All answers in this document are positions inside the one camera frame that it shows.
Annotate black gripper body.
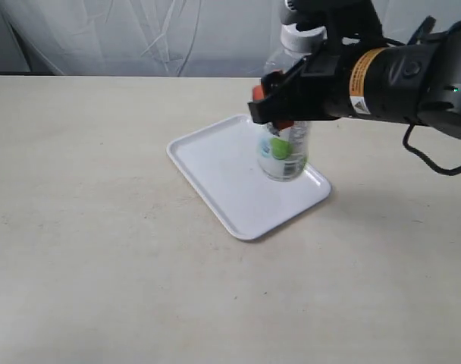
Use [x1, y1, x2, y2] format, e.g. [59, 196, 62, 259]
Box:
[300, 0, 387, 121]

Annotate clear plastic bottle white cap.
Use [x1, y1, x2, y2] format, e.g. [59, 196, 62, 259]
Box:
[258, 24, 325, 182]

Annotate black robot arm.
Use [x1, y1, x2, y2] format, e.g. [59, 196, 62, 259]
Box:
[249, 1, 461, 140]

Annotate white wrinkled backdrop curtain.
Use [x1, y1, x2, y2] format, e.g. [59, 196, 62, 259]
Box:
[0, 0, 461, 79]

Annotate white rectangular plastic tray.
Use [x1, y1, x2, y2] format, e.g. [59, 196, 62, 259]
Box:
[167, 115, 331, 241]

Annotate black cable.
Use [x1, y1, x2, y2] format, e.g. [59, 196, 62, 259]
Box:
[402, 123, 461, 177]

